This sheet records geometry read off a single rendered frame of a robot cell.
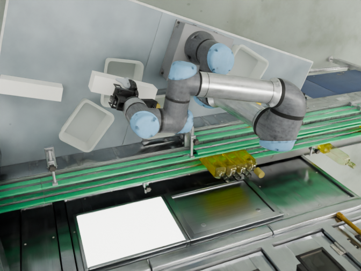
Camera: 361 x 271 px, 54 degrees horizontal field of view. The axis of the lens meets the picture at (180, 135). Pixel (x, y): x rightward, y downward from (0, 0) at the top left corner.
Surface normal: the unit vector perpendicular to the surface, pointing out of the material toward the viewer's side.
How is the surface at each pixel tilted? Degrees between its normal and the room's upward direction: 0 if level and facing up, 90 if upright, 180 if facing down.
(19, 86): 0
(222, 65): 7
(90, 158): 90
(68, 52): 0
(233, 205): 90
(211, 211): 89
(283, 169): 90
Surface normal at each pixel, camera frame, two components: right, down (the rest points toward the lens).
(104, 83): 0.37, 0.44
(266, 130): -0.83, 0.07
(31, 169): 0.02, -0.89
